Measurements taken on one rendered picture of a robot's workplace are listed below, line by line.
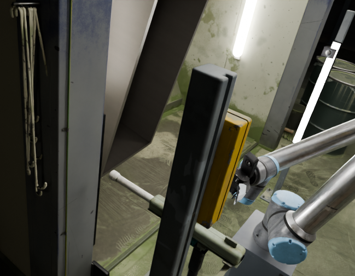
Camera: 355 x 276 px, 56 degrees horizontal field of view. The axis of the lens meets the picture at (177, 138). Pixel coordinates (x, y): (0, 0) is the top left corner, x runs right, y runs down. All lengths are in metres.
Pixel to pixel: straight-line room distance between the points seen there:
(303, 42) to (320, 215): 2.39
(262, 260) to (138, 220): 1.12
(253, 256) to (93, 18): 1.25
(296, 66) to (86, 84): 2.82
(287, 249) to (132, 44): 1.15
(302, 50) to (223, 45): 0.85
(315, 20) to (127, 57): 2.21
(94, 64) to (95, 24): 0.11
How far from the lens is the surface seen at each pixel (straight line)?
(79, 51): 0.98
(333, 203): 1.39
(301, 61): 3.59
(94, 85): 1.06
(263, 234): 1.72
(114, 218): 2.53
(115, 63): 1.79
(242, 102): 3.89
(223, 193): 0.71
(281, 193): 1.66
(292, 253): 1.50
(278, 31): 3.63
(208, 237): 0.96
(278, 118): 3.78
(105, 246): 2.35
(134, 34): 1.69
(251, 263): 1.76
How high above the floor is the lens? 1.81
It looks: 29 degrees down
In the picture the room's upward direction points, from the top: 12 degrees clockwise
